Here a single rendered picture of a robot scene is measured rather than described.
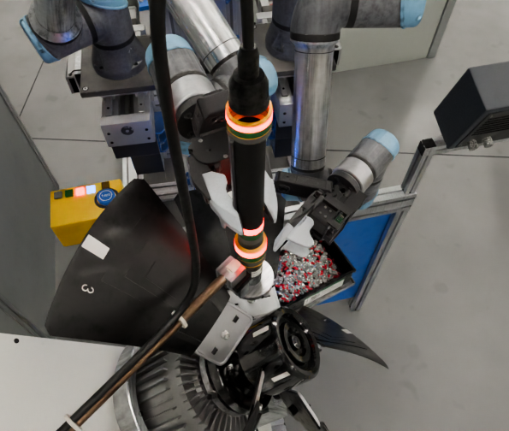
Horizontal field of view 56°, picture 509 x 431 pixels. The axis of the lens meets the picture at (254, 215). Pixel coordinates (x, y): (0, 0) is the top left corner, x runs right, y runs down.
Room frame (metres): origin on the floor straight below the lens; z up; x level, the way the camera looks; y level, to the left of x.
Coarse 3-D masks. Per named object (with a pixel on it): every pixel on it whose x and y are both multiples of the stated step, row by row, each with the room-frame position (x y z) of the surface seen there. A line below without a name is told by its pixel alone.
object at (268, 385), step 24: (288, 312) 0.28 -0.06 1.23; (264, 336) 0.23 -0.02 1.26; (288, 336) 0.25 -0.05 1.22; (312, 336) 0.26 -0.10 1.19; (240, 360) 0.21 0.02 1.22; (264, 360) 0.20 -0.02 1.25; (288, 360) 0.20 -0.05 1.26; (312, 360) 0.22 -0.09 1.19; (216, 384) 0.18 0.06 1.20; (240, 384) 0.18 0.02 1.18; (264, 384) 0.18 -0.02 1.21; (288, 384) 0.17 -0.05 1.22; (240, 408) 0.15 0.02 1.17
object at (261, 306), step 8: (272, 288) 0.34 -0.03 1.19; (232, 296) 0.33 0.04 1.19; (264, 296) 0.33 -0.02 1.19; (272, 296) 0.33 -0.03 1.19; (240, 304) 0.31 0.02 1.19; (248, 304) 0.31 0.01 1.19; (256, 304) 0.31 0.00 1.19; (264, 304) 0.31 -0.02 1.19; (272, 304) 0.31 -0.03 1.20; (248, 312) 0.30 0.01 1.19; (256, 312) 0.30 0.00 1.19; (264, 312) 0.30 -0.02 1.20
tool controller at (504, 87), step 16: (496, 64) 0.84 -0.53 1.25; (464, 80) 0.82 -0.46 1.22; (480, 80) 0.80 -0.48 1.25; (496, 80) 0.80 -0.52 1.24; (448, 96) 0.85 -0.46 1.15; (464, 96) 0.80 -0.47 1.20; (480, 96) 0.76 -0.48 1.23; (496, 96) 0.76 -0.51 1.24; (448, 112) 0.82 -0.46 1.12; (464, 112) 0.78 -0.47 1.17; (480, 112) 0.74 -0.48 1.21; (496, 112) 0.74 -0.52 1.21; (448, 128) 0.80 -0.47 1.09; (464, 128) 0.76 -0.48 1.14; (480, 128) 0.75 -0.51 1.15; (496, 128) 0.77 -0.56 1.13; (448, 144) 0.78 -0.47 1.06; (464, 144) 0.77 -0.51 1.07
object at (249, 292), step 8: (224, 264) 0.30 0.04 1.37; (240, 264) 0.30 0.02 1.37; (264, 264) 0.34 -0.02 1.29; (216, 272) 0.29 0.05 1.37; (224, 272) 0.28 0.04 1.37; (240, 272) 0.28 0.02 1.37; (264, 272) 0.33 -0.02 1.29; (272, 272) 0.33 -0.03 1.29; (232, 280) 0.27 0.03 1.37; (240, 280) 0.28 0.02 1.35; (248, 280) 0.29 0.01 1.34; (264, 280) 0.31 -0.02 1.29; (272, 280) 0.31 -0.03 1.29; (232, 288) 0.27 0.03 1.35; (240, 288) 0.27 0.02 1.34; (248, 288) 0.29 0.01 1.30; (256, 288) 0.30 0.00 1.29; (264, 288) 0.30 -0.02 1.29; (240, 296) 0.28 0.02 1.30; (248, 296) 0.29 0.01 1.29; (256, 296) 0.29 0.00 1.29
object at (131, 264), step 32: (128, 192) 0.37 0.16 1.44; (96, 224) 0.31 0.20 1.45; (128, 224) 0.33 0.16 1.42; (160, 224) 0.34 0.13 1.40; (96, 256) 0.28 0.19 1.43; (128, 256) 0.29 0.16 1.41; (160, 256) 0.30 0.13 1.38; (64, 288) 0.23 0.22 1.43; (128, 288) 0.26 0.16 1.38; (160, 288) 0.27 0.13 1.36; (224, 288) 0.29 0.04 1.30; (64, 320) 0.20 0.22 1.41; (96, 320) 0.21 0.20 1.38; (128, 320) 0.22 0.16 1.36; (160, 320) 0.23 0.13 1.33; (192, 320) 0.24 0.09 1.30; (192, 352) 0.21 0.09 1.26
